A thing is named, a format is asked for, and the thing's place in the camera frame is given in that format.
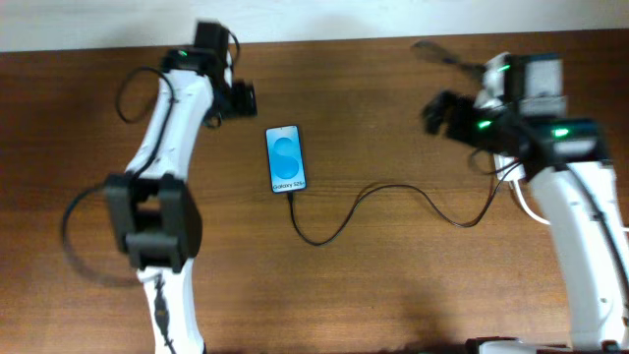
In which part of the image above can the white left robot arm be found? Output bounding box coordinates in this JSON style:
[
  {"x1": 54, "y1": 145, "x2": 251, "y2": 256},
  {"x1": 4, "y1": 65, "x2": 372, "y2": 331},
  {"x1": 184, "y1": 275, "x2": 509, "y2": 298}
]
[{"x1": 104, "y1": 22, "x2": 257, "y2": 353}]

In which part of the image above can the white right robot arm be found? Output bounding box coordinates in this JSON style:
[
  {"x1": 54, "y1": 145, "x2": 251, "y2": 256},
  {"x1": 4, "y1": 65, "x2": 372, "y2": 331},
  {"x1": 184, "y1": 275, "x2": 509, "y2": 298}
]
[{"x1": 423, "y1": 49, "x2": 628, "y2": 353}]

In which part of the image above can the blue Samsung Galaxy smartphone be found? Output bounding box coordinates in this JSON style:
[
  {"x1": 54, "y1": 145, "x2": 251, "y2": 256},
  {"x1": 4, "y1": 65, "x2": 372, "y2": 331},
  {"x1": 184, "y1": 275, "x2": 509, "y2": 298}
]
[{"x1": 265, "y1": 125, "x2": 307, "y2": 194}]

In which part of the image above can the white power strip cord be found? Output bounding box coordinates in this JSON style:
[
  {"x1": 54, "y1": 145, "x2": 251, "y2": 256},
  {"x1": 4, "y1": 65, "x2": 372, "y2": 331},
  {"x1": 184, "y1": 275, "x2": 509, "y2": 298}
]
[{"x1": 510, "y1": 179, "x2": 629, "y2": 232}]

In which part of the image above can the white power strip socket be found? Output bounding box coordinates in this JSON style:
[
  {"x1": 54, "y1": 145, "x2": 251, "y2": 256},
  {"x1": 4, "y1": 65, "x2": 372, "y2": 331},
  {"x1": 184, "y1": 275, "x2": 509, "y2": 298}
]
[{"x1": 493, "y1": 154, "x2": 525, "y2": 182}]

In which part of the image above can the black USB charger cable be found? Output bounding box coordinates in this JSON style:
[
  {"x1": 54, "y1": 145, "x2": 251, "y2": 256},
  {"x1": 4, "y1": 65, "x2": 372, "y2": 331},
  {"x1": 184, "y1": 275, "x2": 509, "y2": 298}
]
[{"x1": 286, "y1": 147, "x2": 523, "y2": 248}]

